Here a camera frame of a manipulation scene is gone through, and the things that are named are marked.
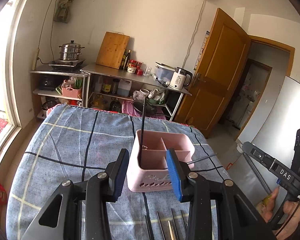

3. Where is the black chopstick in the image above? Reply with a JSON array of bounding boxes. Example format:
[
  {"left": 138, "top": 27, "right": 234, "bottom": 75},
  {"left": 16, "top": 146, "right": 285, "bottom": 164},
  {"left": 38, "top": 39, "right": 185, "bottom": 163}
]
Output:
[
  {"left": 171, "top": 208, "right": 183, "bottom": 240},
  {"left": 243, "top": 153, "right": 271, "bottom": 194},
  {"left": 144, "top": 215, "right": 154, "bottom": 240},
  {"left": 180, "top": 210, "right": 187, "bottom": 232},
  {"left": 138, "top": 96, "right": 147, "bottom": 167},
  {"left": 156, "top": 211, "right": 166, "bottom": 240}
]

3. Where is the metal kitchen shelf table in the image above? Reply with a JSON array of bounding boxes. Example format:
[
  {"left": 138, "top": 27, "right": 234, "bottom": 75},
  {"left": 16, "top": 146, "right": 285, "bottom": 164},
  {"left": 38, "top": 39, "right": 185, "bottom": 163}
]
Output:
[{"left": 83, "top": 63, "right": 191, "bottom": 121}]

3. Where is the person's right hand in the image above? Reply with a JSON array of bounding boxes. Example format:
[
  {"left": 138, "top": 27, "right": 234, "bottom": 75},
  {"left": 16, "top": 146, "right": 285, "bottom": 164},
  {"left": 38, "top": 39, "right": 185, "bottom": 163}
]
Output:
[{"left": 257, "top": 187, "right": 300, "bottom": 230}]

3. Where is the white refrigerator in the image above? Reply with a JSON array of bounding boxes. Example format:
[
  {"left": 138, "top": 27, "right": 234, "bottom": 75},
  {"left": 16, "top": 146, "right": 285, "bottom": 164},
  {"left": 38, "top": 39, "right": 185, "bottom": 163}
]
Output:
[{"left": 231, "top": 77, "right": 300, "bottom": 205}]

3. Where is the blue checked tablecloth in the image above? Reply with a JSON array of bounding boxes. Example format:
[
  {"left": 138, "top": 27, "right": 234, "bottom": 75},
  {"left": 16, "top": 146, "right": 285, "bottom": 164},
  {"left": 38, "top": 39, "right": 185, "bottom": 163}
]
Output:
[{"left": 6, "top": 105, "right": 229, "bottom": 239}]

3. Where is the pink utensil holder box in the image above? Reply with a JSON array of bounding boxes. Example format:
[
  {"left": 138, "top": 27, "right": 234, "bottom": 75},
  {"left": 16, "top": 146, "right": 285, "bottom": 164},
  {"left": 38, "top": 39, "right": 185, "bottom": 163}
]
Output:
[{"left": 127, "top": 129, "right": 195, "bottom": 192}]

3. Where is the brown wooden door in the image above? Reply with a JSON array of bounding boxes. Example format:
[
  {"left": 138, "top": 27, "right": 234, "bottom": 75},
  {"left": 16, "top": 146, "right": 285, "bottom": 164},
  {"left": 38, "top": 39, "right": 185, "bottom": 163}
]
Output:
[{"left": 175, "top": 9, "right": 251, "bottom": 137}]

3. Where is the yellow cooking oil bottle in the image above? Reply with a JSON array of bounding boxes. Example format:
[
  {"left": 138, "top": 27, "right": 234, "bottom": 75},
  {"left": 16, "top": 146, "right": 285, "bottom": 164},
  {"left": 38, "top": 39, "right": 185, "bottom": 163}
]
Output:
[{"left": 91, "top": 94, "right": 108, "bottom": 110}]

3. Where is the pink storage bin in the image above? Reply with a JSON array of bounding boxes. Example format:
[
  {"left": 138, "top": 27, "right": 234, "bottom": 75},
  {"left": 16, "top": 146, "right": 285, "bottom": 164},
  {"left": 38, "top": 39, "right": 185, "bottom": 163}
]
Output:
[{"left": 121, "top": 100, "right": 170, "bottom": 120}]

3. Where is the pink plastic basket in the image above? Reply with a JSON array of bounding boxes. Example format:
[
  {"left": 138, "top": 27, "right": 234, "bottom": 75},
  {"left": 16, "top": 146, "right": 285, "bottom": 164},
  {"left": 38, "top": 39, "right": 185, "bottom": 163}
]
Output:
[{"left": 61, "top": 80, "right": 82, "bottom": 99}]

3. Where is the black frying pan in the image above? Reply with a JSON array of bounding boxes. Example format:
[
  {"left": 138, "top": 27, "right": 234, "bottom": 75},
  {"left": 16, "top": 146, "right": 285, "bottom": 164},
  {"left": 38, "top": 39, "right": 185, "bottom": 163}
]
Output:
[{"left": 133, "top": 100, "right": 157, "bottom": 115}]

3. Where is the low metal side shelf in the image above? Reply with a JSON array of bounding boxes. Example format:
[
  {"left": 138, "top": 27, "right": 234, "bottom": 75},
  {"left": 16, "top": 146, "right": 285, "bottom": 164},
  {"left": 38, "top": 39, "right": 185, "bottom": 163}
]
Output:
[{"left": 30, "top": 65, "right": 90, "bottom": 120}]

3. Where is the white electric kettle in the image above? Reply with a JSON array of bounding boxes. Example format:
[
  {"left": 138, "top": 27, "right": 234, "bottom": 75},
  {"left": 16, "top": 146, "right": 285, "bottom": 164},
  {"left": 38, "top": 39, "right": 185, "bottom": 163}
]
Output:
[{"left": 169, "top": 67, "right": 193, "bottom": 90}]

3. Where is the white plastic jug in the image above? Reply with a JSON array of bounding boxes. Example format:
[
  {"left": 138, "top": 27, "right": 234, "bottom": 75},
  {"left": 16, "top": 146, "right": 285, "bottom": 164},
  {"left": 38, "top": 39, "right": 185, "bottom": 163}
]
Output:
[{"left": 117, "top": 79, "right": 132, "bottom": 97}]

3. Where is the clear plastic food container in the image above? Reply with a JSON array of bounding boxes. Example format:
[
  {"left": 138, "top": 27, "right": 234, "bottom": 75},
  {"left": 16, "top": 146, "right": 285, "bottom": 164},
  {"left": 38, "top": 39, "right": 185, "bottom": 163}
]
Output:
[{"left": 155, "top": 62, "right": 175, "bottom": 82}]

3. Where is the induction cooker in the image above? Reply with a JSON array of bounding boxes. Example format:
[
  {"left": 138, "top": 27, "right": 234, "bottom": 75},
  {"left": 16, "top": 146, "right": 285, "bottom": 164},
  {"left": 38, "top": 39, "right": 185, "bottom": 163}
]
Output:
[{"left": 48, "top": 59, "right": 85, "bottom": 70}]

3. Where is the dark sauce bottle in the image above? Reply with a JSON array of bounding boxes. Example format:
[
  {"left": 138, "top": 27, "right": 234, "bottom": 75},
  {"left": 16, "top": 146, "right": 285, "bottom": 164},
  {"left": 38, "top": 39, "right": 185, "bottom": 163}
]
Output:
[{"left": 123, "top": 49, "right": 131, "bottom": 70}]

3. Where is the red lidded jar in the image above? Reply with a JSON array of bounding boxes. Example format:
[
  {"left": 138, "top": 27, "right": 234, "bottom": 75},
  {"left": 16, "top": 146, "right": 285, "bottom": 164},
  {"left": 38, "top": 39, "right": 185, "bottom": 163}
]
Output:
[{"left": 127, "top": 60, "right": 137, "bottom": 74}]

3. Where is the clear drinking glass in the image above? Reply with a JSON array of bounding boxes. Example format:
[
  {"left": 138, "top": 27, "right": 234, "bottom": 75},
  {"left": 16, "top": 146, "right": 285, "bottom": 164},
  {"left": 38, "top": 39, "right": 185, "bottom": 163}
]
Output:
[{"left": 143, "top": 66, "right": 152, "bottom": 77}]

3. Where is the stainless steel steamer pot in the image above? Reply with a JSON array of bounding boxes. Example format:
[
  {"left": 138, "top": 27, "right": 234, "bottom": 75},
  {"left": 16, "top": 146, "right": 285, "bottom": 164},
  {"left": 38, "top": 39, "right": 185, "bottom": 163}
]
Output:
[{"left": 59, "top": 40, "right": 84, "bottom": 61}]

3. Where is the wooden cutting board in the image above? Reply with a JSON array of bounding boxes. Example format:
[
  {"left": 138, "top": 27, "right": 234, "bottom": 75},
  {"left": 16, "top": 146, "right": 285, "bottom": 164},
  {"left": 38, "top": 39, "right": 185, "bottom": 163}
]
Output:
[{"left": 96, "top": 31, "right": 130, "bottom": 69}]

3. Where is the hanging grey green cloth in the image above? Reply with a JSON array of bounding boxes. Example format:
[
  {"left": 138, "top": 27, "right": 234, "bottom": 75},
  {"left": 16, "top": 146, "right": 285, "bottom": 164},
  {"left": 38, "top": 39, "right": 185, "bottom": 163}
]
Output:
[{"left": 53, "top": 0, "right": 74, "bottom": 23}]

